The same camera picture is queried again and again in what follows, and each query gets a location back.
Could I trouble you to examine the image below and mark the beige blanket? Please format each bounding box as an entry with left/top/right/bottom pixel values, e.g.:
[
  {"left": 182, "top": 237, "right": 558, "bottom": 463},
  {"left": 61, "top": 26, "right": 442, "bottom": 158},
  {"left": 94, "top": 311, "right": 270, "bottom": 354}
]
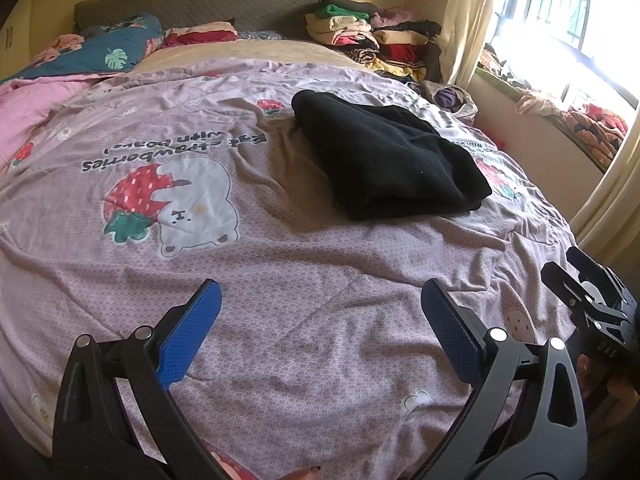
[{"left": 132, "top": 37, "right": 361, "bottom": 78}]

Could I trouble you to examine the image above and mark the blue floral quilt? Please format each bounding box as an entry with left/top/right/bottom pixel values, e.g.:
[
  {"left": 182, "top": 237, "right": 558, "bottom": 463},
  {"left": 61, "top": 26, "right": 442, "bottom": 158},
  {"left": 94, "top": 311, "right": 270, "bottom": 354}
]
[{"left": 0, "top": 12, "right": 163, "bottom": 83}]

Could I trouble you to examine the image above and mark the black sweater with orange cuffs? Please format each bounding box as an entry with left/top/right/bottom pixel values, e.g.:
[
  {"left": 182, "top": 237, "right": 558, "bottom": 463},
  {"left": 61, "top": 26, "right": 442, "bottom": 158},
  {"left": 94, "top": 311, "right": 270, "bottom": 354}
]
[{"left": 291, "top": 89, "right": 493, "bottom": 221}]

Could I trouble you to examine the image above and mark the pile of folded clothes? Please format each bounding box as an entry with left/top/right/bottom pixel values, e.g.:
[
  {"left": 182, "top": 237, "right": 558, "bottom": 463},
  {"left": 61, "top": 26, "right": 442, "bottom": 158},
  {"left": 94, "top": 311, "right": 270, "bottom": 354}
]
[{"left": 305, "top": 0, "right": 443, "bottom": 83}]

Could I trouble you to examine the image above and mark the pink quilt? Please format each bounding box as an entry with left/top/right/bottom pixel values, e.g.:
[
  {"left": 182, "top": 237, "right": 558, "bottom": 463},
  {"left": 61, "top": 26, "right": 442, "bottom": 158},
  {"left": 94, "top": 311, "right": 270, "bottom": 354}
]
[{"left": 0, "top": 77, "right": 101, "bottom": 161}]

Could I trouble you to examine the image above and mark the red and white cloth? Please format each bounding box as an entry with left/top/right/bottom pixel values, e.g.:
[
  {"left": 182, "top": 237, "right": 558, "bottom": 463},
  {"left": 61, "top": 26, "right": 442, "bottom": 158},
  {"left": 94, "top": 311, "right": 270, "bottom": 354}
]
[{"left": 160, "top": 19, "right": 240, "bottom": 50}]

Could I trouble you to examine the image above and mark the window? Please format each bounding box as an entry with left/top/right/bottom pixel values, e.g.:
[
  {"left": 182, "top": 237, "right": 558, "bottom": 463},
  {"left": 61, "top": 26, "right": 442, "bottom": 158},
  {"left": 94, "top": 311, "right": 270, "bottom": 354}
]
[{"left": 480, "top": 0, "right": 640, "bottom": 111}]

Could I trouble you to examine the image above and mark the grey quilted headboard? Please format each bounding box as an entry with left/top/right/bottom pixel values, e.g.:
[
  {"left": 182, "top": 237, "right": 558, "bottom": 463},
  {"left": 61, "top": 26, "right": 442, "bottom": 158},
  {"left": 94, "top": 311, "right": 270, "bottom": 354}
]
[{"left": 74, "top": 0, "right": 328, "bottom": 41}]

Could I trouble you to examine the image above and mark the floral fabric laundry basket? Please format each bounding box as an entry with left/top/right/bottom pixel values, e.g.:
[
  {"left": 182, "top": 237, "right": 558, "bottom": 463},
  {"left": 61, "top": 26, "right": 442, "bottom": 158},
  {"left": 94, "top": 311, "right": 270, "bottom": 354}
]
[{"left": 420, "top": 80, "right": 481, "bottom": 126}]

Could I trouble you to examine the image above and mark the cream curtain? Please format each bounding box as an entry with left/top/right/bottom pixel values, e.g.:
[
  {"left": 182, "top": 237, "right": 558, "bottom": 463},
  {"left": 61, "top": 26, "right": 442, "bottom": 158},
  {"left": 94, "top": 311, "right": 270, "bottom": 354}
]
[
  {"left": 570, "top": 125, "right": 640, "bottom": 266},
  {"left": 437, "top": 0, "right": 536, "bottom": 88}
]

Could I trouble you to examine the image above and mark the person's right hand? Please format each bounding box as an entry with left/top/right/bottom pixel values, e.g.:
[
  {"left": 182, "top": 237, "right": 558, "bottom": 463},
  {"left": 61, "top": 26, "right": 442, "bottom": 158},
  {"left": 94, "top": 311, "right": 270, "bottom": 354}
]
[{"left": 576, "top": 355, "right": 640, "bottom": 413}]

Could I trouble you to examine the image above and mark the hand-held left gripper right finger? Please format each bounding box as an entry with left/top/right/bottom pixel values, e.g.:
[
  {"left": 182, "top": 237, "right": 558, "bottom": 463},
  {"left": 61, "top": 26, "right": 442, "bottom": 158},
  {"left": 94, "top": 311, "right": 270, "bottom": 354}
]
[{"left": 415, "top": 279, "right": 588, "bottom": 480}]

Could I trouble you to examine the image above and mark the heap of clothes on windowsill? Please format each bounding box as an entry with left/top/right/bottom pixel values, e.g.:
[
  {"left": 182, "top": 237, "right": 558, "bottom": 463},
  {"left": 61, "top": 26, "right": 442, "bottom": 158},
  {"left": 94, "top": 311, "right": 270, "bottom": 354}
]
[{"left": 477, "top": 45, "right": 631, "bottom": 166}]

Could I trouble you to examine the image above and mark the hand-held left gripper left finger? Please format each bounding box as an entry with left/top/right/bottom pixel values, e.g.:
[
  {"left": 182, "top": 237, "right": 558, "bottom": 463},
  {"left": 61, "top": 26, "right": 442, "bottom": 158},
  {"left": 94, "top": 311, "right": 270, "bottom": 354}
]
[{"left": 52, "top": 279, "right": 231, "bottom": 480}]

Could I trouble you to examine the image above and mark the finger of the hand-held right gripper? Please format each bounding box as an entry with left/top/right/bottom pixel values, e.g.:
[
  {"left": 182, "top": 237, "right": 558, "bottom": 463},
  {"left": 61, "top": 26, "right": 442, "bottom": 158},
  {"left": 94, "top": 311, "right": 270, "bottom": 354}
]
[
  {"left": 567, "top": 246, "right": 621, "bottom": 301},
  {"left": 541, "top": 261, "right": 596, "bottom": 323}
]

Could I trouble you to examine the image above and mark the purple garment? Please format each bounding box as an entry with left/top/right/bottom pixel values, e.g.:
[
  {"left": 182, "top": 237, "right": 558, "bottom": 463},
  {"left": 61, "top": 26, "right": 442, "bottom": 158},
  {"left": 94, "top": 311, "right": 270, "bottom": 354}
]
[{"left": 435, "top": 87, "right": 463, "bottom": 111}]

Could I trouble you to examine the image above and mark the lilac strawberry print duvet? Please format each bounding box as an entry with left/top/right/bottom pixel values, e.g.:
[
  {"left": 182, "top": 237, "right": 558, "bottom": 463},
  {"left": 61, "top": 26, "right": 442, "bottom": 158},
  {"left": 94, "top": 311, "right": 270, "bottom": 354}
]
[{"left": 0, "top": 57, "right": 581, "bottom": 480}]

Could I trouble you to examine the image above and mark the green windowsill mat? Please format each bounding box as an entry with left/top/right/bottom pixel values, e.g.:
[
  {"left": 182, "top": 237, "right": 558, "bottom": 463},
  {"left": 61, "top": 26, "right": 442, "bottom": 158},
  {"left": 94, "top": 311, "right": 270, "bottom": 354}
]
[{"left": 475, "top": 67, "right": 608, "bottom": 173}]

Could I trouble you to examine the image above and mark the cream wardrobe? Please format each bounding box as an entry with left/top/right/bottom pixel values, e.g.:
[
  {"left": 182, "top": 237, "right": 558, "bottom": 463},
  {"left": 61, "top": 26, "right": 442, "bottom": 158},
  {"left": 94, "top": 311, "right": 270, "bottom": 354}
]
[{"left": 0, "top": 5, "right": 23, "bottom": 78}]

